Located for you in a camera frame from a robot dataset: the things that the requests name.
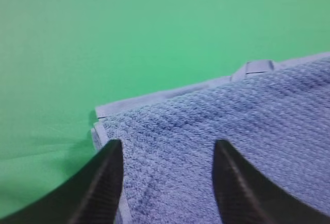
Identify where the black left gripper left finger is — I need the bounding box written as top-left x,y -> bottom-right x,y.
1,140 -> 123,224

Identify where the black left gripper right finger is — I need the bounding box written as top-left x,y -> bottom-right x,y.
212,140 -> 329,224

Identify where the blue waffle-weave towel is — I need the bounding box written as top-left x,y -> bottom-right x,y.
91,53 -> 329,223

